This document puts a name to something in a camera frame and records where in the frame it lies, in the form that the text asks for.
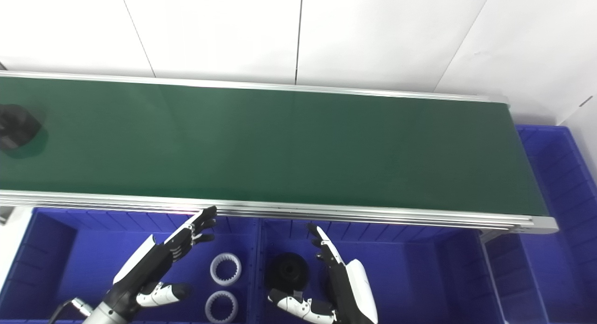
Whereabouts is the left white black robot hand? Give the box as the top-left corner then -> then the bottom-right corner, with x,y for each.
105,206 -> 218,321

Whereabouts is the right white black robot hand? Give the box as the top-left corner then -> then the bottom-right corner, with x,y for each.
268,225 -> 379,324

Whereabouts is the black round flanged part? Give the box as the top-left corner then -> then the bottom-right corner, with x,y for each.
0,104 -> 42,150
267,253 -> 309,293

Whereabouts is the blue plastic bin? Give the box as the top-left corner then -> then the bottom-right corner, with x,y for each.
483,124 -> 597,324
0,207 -> 260,324
256,218 -> 507,324

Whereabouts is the green conveyor belt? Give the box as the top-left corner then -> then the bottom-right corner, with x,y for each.
0,70 -> 559,235

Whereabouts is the white toothed ring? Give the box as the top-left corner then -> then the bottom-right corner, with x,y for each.
210,253 -> 242,286
205,291 -> 239,323

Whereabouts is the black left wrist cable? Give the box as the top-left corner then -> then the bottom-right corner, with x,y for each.
49,298 -> 95,324

